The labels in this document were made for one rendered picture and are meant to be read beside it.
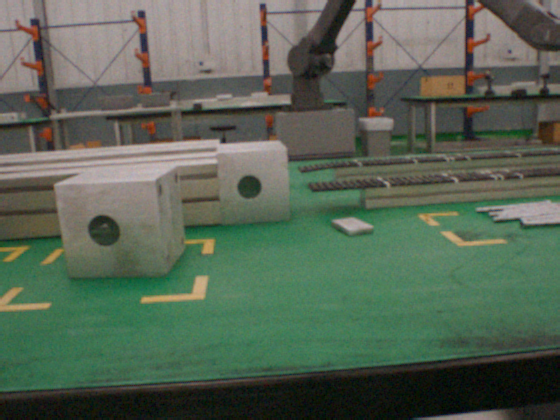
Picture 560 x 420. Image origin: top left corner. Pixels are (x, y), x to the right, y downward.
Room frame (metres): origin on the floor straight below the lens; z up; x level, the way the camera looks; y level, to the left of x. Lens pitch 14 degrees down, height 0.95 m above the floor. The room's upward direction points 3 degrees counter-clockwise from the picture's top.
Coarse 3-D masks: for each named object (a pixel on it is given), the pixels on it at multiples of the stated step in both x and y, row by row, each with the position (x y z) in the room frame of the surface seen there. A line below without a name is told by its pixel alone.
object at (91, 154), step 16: (160, 144) 0.91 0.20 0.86; (176, 144) 0.91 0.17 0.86; (192, 144) 0.91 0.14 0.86; (208, 144) 0.91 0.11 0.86; (0, 160) 0.82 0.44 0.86; (16, 160) 0.81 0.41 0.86; (32, 160) 0.81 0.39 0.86; (48, 160) 0.82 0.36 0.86; (64, 160) 0.82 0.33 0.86; (80, 160) 0.82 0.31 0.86; (96, 160) 0.82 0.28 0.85
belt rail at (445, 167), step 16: (480, 160) 0.91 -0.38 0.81; (496, 160) 0.91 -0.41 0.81; (512, 160) 0.91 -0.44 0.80; (528, 160) 0.91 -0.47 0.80; (544, 160) 0.92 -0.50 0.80; (336, 176) 0.89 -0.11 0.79; (352, 176) 0.89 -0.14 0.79; (368, 176) 0.89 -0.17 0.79; (384, 176) 0.89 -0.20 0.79; (400, 176) 0.89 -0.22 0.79
